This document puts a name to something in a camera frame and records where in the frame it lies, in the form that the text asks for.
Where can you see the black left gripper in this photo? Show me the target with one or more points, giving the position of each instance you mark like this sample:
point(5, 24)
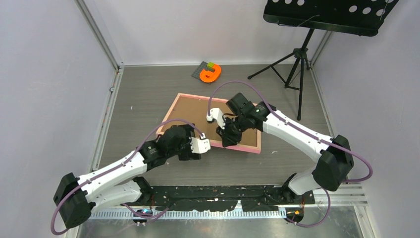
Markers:
point(188, 154)

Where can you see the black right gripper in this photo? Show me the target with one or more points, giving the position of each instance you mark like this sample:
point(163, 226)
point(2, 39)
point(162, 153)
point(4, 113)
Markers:
point(228, 138)

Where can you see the pink wooden picture frame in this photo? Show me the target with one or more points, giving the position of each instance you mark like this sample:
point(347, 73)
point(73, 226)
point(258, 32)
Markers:
point(236, 148)

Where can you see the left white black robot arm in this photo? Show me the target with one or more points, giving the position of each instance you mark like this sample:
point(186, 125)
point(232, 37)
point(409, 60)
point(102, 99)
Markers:
point(77, 198)

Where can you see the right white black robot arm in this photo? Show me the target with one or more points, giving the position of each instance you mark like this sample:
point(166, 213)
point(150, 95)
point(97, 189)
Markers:
point(333, 161)

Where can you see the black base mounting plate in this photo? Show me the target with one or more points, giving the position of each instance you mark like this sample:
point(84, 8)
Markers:
point(219, 198)

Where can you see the green toy brick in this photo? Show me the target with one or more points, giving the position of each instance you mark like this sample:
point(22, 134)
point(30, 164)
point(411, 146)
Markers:
point(210, 66)

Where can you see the grey building plate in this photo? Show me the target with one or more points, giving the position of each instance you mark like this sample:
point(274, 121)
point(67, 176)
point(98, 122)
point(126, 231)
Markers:
point(196, 73)

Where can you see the black music stand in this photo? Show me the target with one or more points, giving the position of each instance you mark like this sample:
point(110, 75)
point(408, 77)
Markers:
point(356, 17)

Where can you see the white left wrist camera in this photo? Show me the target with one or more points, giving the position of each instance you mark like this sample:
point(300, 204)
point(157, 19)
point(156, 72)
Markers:
point(200, 145)

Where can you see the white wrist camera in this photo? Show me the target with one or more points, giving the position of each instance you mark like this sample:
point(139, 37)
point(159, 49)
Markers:
point(216, 115)
point(200, 145)

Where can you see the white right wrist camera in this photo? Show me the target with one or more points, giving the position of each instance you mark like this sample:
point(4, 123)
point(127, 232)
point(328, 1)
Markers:
point(216, 115)

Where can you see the aluminium rail front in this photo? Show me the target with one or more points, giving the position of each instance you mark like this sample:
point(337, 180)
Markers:
point(349, 195)

